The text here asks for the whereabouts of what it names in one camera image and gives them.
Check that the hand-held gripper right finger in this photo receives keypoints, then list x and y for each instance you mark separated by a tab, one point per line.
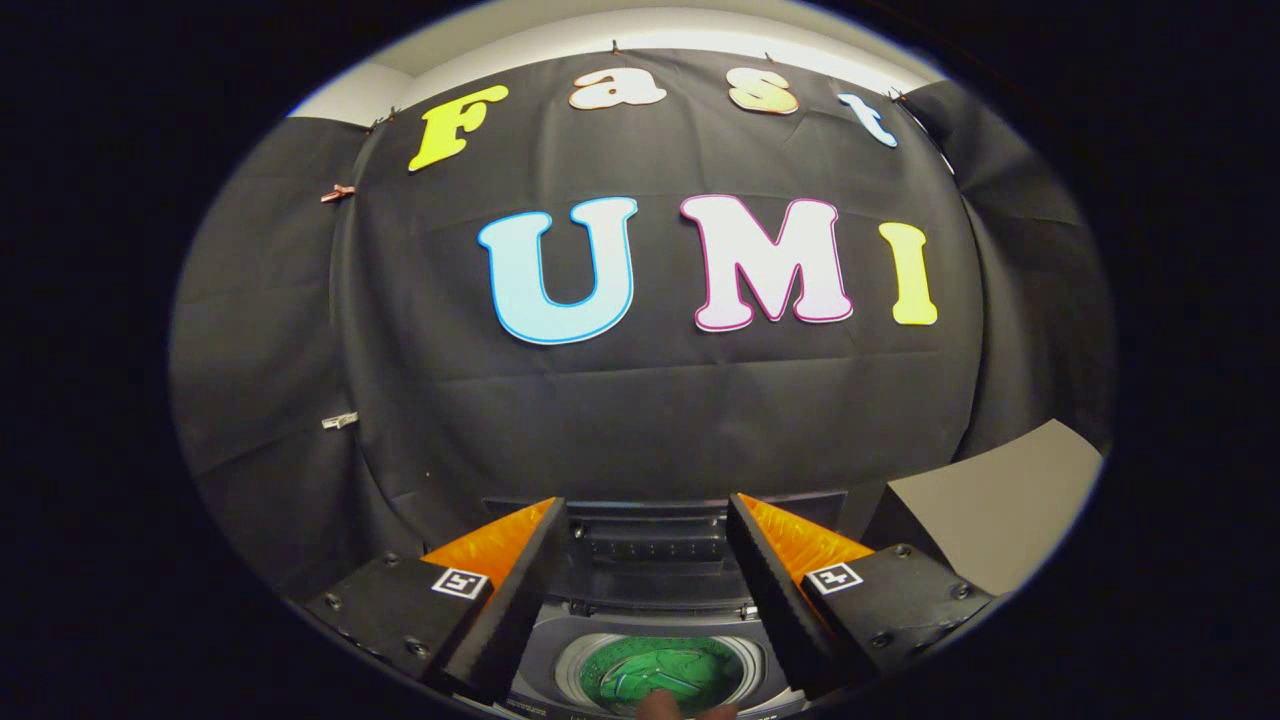
775	600

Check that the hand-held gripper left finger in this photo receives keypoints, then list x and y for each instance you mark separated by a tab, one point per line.
515	610

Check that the green polo shirt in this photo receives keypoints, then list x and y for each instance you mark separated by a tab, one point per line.
680	660

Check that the grey top-load washing machine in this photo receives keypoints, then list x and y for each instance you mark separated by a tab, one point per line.
650	545

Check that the black backdrop cloth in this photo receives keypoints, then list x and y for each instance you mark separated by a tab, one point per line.
650	420

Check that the grey cabinet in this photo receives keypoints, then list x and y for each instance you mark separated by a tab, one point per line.
1000	510

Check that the silver clip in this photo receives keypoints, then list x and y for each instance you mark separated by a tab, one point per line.
340	420

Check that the copper clip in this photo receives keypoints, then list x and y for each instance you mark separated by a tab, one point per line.
338	192

